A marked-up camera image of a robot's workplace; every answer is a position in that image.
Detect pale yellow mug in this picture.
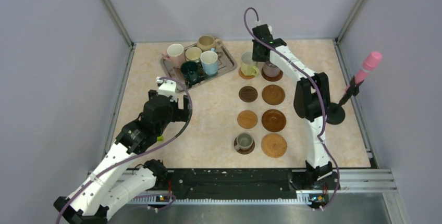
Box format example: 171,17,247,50
240,52,260,76

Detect mauve mug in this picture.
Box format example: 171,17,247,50
263,61,281,77

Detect brown saucer coaster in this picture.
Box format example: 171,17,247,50
261,68,284,82
262,84,285,105
261,109,287,132

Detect light bamboo coaster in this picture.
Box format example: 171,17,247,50
237,110,258,129
238,69,255,80

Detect dark walnut coaster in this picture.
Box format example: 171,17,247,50
238,86,258,103
234,139,255,155

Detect small grey-green cup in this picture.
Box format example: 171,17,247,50
236,132,253,149

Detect dark walnut coaster front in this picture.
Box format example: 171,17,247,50
234,139,255,155

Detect woven rattan coaster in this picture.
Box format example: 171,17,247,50
261,133,288,158

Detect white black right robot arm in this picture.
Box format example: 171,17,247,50
249,24,333,189

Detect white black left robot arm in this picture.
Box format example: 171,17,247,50
54,89,193,223

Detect metal serving tray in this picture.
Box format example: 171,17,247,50
159,45,237,90

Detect dark green mug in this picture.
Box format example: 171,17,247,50
180,61,202,87

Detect light blue mug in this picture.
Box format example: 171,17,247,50
200,51,218,76

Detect white mug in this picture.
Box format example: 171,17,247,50
162,43,186,68

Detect beige mug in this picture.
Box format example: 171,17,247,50
185,46,202,63

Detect pink microphone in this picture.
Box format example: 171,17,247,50
354,51,383,85

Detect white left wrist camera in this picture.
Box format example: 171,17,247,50
156,77,178,102

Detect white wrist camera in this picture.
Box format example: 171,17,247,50
255,20,273,34
156,77,178,102

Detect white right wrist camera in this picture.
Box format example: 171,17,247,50
255,20,273,34

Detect tan mug with handle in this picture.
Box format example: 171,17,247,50
196,35,223,52

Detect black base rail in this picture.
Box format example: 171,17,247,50
82,168,346,206

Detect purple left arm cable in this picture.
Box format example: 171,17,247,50
55,77,193,224

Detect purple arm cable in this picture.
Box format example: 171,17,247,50
243,7,341,211
55,77,193,224

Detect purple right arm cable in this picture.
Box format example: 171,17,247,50
243,7,341,211

